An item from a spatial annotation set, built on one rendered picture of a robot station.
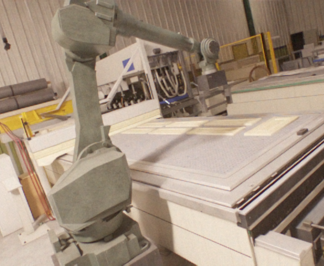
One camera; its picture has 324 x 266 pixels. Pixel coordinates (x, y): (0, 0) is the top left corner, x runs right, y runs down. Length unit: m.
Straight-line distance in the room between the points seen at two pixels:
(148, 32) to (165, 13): 9.14
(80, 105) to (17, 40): 6.77
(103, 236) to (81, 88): 1.02
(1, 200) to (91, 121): 2.68
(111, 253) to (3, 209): 2.85
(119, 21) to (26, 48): 6.81
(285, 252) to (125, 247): 0.93
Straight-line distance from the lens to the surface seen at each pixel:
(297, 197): 1.88
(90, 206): 1.70
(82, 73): 2.06
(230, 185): 1.62
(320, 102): 5.62
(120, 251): 1.86
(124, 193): 1.73
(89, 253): 1.87
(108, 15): 1.92
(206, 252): 1.93
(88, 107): 2.04
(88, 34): 1.75
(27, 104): 7.64
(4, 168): 4.39
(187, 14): 12.06
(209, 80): 2.36
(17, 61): 8.55
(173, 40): 2.22
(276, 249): 1.52
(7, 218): 4.53
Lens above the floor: 1.56
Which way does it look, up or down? 10 degrees down
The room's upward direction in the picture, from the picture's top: 15 degrees counter-clockwise
